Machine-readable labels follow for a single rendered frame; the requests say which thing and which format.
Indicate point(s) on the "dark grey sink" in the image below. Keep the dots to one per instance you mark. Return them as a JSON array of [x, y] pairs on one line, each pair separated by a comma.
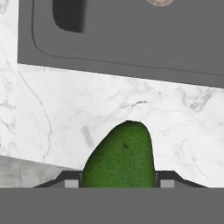
[[140, 38]]

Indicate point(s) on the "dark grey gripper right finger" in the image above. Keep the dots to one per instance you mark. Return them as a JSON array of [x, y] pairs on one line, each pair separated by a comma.
[[168, 178]]

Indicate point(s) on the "green avocado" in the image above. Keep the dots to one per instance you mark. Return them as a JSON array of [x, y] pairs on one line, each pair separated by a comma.
[[122, 157]]

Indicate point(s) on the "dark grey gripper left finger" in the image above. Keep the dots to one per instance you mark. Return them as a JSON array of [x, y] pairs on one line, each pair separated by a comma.
[[67, 178]]

